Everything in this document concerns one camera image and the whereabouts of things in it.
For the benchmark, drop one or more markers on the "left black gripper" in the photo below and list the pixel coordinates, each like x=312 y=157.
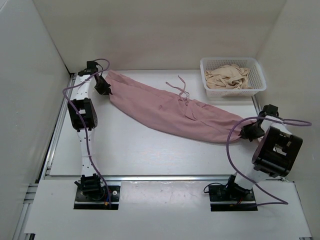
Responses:
x=106 y=90

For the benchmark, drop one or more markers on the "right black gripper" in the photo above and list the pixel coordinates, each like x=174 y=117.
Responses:
x=246 y=133

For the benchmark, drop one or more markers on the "pink trousers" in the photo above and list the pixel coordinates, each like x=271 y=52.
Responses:
x=172 y=113

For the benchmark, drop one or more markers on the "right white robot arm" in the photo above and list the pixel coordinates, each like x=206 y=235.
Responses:
x=274 y=156

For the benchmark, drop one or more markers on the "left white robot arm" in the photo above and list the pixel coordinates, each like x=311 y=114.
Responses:
x=84 y=120

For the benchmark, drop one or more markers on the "beige trousers in basket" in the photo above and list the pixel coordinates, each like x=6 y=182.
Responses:
x=228 y=77

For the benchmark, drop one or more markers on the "white plastic basket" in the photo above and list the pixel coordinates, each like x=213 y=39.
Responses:
x=256 y=78

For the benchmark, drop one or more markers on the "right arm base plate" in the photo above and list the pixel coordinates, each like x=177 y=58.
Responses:
x=223 y=200

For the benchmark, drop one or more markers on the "aluminium rail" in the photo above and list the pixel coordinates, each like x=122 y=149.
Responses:
x=135 y=178

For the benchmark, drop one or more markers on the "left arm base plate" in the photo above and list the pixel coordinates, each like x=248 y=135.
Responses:
x=101 y=201

